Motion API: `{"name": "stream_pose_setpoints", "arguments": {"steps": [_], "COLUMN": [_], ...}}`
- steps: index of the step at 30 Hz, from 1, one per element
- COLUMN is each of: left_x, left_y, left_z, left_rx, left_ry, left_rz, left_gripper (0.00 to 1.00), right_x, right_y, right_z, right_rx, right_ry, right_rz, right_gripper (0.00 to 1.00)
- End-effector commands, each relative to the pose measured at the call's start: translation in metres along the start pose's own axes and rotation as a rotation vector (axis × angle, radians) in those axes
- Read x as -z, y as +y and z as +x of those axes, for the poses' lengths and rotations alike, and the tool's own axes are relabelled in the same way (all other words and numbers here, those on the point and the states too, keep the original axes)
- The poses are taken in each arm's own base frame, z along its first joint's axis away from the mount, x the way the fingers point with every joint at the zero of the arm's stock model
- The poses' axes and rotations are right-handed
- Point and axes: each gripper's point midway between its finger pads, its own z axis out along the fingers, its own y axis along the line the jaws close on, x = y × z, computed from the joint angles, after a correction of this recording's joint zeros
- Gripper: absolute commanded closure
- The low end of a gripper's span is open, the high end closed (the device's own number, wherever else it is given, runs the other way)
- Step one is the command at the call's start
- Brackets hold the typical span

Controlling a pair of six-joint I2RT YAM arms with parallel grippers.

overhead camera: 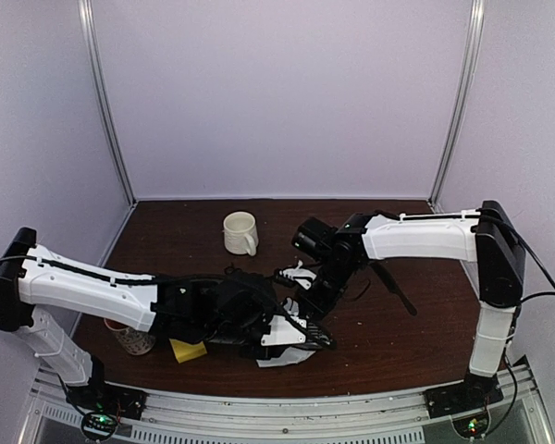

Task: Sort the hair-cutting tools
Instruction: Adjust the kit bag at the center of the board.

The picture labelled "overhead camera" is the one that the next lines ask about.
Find white paper bag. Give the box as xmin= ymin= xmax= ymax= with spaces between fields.
xmin=255 ymin=346 xmax=315 ymax=368

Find black handled comb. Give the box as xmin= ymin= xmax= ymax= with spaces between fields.
xmin=370 ymin=261 xmax=417 ymax=316

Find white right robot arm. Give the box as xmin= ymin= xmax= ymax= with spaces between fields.
xmin=291 ymin=201 xmax=525 ymax=409

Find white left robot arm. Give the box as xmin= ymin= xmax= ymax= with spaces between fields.
xmin=0 ymin=228 xmax=292 ymax=411

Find black scissors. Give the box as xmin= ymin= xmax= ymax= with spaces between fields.
xmin=224 ymin=263 xmax=241 ymax=275

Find cream ceramic mug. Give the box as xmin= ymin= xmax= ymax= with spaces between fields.
xmin=223 ymin=211 xmax=259 ymax=256

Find yellow sponge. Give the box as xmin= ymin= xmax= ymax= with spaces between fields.
xmin=169 ymin=339 xmax=207 ymax=364

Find patterned mug orange inside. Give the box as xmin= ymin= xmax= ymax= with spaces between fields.
xmin=104 ymin=319 xmax=156 ymax=356

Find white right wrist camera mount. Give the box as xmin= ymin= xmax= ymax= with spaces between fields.
xmin=276 ymin=259 xmax=317 ymax=290

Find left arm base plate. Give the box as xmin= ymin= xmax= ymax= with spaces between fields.
xmin=65 ymin=383 xmax=147 ymax=420

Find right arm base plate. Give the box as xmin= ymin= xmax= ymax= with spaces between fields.
xmin=424 ymin=382 xmax=504 ymax=419

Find aluminium front rail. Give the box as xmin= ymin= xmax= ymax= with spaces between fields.
xmin=14 ymin=364 xmax=555 ymax=443

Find right aluminium corner post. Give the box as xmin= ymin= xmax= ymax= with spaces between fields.
xmin=428 ymin=0 xmax=487 ymax=213

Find aluminium corner post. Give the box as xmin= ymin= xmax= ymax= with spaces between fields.
xmin=78 ymin=0 xmax=137 ymax=207
xmin=428 ymin=0 xmax=487 ymax=213

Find left aluminium corner post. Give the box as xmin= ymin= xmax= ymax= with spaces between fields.
xmin=78 ymin=0 xmax=137 ymax=207

